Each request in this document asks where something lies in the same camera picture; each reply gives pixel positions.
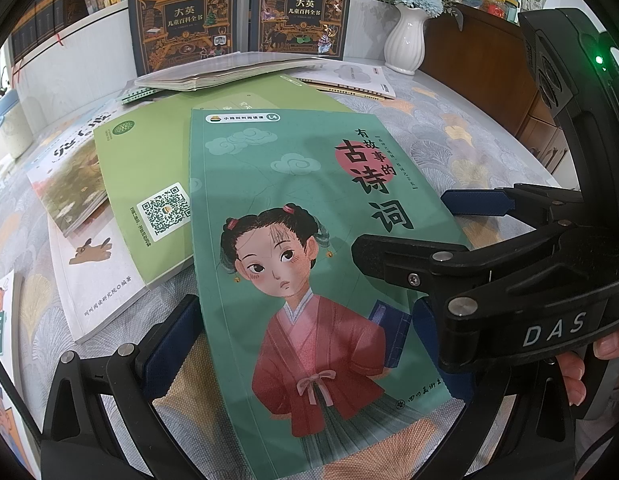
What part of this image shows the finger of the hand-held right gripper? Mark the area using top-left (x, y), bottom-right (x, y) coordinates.
top-left (350, 222), bottom-right (585, 306)
top-left (442, 183), bottom-right (583, 226)

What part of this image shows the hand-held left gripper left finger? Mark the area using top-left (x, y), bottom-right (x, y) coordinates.
top-left (42, 294), bottom-right (202, 480)

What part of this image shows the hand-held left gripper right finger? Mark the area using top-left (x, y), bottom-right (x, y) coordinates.
top-left (413, 297), bottom-right (577, 480)

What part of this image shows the white pastel landscape cover book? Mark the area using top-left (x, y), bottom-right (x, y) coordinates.
top-left (26, 105), bottom-right (147, 345)

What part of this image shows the teal girl illustration book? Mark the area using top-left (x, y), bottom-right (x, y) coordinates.
top-left (189, 107), bottom-right (473, 480)

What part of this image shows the light green book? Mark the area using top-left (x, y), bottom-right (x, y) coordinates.
top-left (93, 74), bottom-right (355, 288)

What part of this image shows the green edged book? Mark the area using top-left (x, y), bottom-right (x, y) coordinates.
top-left (120, 82), bottom-right (162, 106)

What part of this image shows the plain white cover book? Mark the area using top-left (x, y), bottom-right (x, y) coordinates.
top-left (134, 51), bottom-right (335, 92)

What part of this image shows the person's right hand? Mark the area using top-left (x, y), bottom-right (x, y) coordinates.
top-left (558, 329), bottom-right (619, 407)

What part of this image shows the grey ginkgo leaf tablecloth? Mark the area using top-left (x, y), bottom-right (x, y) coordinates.
top-left (0, 67), bottom-right (565, 480)

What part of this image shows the brown wooden cabinet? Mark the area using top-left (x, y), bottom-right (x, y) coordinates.
top-left (419, 0), bottom-right (575, 191)

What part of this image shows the white ribbed vase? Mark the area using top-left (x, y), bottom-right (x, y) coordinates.
top-left (383, 2), bottom-right (430, 76)

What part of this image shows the white yellow edged book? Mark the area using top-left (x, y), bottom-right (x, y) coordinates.
top-left (292, 62), bottom-right (396, 100)

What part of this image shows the white bottle with blue lid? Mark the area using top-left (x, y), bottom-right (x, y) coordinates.
top-left (0, 85), bottom-right (35, 158)

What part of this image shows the dark ornate gold cover book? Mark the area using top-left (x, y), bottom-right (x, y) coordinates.
top-left (126, 0), bottom-right (237, 75)
top-left (249, 0), bottom-right (354, 58)

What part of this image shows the row of dark hardcover volumes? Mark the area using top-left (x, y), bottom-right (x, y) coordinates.
top-left (9, 0), bottom-right (85, 63)

